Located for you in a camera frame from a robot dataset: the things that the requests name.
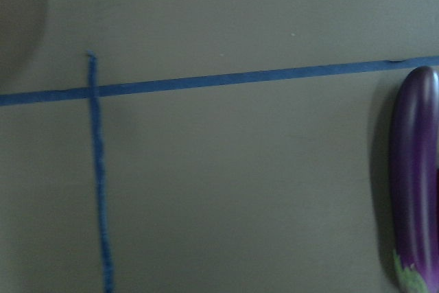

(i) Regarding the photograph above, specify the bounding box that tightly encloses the pink plate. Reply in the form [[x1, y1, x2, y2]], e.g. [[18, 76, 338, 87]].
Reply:
[[1, 0, 47, 82]]

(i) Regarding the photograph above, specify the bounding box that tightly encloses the purple eggplant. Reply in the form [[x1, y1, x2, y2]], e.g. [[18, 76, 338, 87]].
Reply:
[[389, 67, 438, 292]]

